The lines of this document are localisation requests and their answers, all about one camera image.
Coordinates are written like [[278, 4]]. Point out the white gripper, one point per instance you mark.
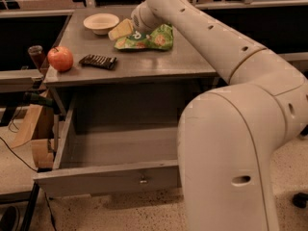
[[140, 18]]

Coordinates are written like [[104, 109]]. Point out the red apple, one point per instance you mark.
[[60, 58]]

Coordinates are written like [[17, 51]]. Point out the cardboard box pieces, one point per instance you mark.
[[36, 131]]

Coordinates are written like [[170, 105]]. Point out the small metal drawer knob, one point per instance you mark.
[[143, 180]]

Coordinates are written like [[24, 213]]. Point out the dark green clamp handle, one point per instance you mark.
[[34, 98]]

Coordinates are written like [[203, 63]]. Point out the green rice chip bag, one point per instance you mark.
[[159, 39]]

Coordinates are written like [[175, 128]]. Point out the cream ceramic bowl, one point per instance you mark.
[[101, 23]]

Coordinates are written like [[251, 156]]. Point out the dark chocolate bar wrapper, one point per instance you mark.
[[98, 61]]

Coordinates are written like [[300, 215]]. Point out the black stand leg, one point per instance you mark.
[[26, 222]]

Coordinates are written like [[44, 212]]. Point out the black shoe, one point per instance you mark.
[[10, 220]]

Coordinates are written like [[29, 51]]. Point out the black caster wheel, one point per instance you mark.
[[300, 200]]

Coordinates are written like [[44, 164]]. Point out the open grey top drawer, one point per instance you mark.
[[108, 149]]

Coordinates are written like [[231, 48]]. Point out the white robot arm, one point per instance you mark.
[[226, 136]]

